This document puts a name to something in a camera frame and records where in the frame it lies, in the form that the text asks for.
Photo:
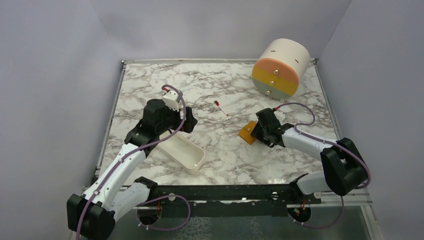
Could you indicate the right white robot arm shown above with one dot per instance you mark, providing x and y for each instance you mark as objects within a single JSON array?
[{"x": 343, "y": 168}]

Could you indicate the cylindrical pastel drawer box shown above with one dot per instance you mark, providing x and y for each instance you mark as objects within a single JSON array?
[{"x": 278, "y": 72}]

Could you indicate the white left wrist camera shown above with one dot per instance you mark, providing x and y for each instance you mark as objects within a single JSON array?
[{"x": 172, "y": 98}]

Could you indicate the red and white marker pen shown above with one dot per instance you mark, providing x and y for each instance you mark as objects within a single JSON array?
[{"x": 219, "y": 106}]

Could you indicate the white oval plastic tray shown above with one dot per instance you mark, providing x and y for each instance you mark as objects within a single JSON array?
[{"x": 184, "y": 152}]

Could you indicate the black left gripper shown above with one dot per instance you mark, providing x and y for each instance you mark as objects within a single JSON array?
[{"x": 187, "y": 125}]

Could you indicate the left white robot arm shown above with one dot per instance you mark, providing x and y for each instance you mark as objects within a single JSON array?
[{"x": 106, "y": 188}]

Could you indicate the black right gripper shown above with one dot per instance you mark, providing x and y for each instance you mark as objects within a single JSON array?
[{"x": 256, "y": 132}]

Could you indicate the black metal base rail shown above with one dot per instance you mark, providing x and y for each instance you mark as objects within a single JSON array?
[{"x": 225, "y": 198}]

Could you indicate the yellow leather card holder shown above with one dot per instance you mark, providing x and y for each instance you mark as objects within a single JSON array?
[{"x": 246, "y": 132}]

